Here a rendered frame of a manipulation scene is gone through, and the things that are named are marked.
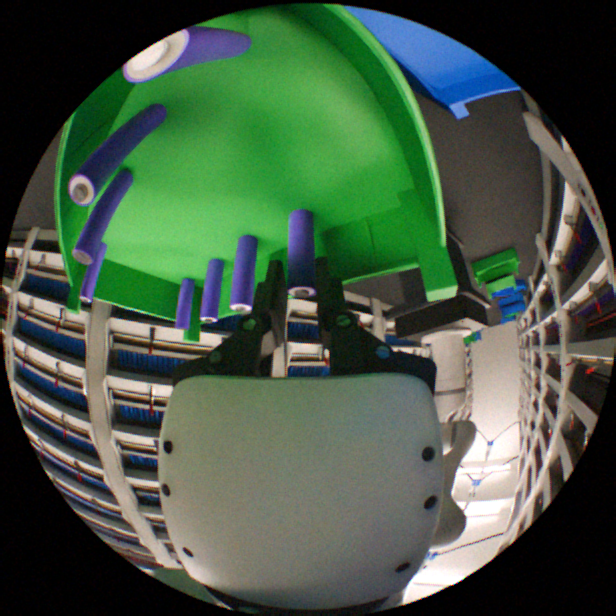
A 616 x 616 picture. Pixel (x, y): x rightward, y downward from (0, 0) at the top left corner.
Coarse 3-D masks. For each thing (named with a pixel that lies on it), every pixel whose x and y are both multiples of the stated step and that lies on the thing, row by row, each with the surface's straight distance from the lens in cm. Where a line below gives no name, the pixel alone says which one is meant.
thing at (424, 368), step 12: (396, 360) 9; (408, 360) 9; (420, 360) 10; (432, 360) 10; (372, 372) 9; (396, 372) 9; (408, 372) 9; (420, 372) 9; (432, 372) 10; (432, 384) 9
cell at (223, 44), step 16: (192, 32) 6; (208, 32) 7; (224, 32) 8; (160, 48) 6; (176, 48) 6; (192, 48) 6; (208, 48) 7; (224, 48) 8; (240, 48) 10; (128, 64) 6; (144, 64) 6; (160, 64) 6; (176, 64) 6; (192, 64) 7; (128, 80) 6; (144, 80) 6
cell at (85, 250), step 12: (120, 180) 16; (132, 180) 16; (108, 192) 15; (120, 192) 15; (96, 204) 15; (108, 204) 14; (96, 216) 14; (108, 216) 14; (84, 228) 14; (96, 228) 14; (84, 240) 13; (96, 240) 14; (84, 252) 13; (96, 252) 14
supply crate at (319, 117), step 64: (256, 64) 11; (320, 64) 11; (384, 64) 6; (64, 128) 11; (192, 128) 13; (256, 128) 12; (320, 128) 12; (384, 128) 13; (64, 192) 14; (128, 192) 18; (192, 192) 16; (256, 192) 15; (320, 192) 15; (384, 192) 16; (64, 256) 20; (128, 256) 27; (192, 256) 23; (256, 256) 22; (320, 256) 17; (384, 256) 15; (448, 256) 13; (192, 320) 29
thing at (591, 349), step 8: (568, 344) 110; (576, 344) 98; (584, 344) 88; (592, 344) 80; (600, 344) 73; (608, 344) 67; (568, 352) 108; (576, 352) 96; (584, 352) 86; (592, 352) 78; (600, 352) 72; (608, 352) 66; (568, 360) 113; (576, 368) 116; (584, 368) 119
